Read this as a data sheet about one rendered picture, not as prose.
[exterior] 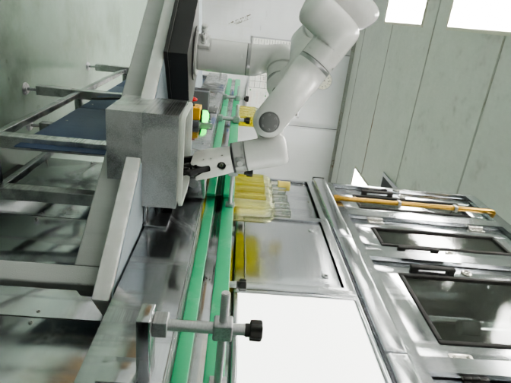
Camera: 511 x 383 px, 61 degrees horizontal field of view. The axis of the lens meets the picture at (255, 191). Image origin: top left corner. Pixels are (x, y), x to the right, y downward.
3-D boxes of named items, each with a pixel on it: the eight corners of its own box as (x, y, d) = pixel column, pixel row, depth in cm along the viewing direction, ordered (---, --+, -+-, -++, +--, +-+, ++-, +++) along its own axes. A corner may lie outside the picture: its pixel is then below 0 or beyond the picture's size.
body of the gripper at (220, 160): (240, 178, 104) (194, 185, 104) (240, 164, 113) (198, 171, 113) (234, 149, 101) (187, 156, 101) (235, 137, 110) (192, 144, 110)
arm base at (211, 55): (192, 39, 119) (248, 46, 119) (197, 13, 126) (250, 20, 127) (192, 83, 131) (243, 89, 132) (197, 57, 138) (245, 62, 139)
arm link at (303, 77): (299, 53, 106) (245, 120, 109) (305, 46, 93) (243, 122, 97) (325, 76, 107) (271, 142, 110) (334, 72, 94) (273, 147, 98)
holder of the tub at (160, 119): (141, 226, 103) (174, 229, 103) (141, 112, 92) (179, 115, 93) (155, 197, 118) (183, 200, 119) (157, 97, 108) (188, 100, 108)
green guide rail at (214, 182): (206, 196, 125) (233, 198, 125) (206, 192, 125) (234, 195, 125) (226, 90, 286) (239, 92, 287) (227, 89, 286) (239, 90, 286)
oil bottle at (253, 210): (203, 219, 129) (274, 225, 130) (204, 201, 127) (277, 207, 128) (204, 210, 134) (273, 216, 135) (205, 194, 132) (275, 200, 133)
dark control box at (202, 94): (187, 109, 179) (207, 111, 180) (188, 90, 176) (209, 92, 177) (189, 105, 187) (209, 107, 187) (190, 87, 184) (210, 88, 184)
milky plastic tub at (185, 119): (143, 207, 100) (181, 210, 101) (144, 112, 92) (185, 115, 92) (157, 180, 116) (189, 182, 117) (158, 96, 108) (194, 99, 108)
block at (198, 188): (179, 197, 120) (204, 200, 120) (181, 166, 116) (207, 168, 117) (181, 193, 123) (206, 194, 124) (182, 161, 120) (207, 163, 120)
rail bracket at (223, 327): (95, 393, 61) (255, 402, 62) (90, 294, 54) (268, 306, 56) (105, 367, 65) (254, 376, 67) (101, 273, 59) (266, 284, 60)
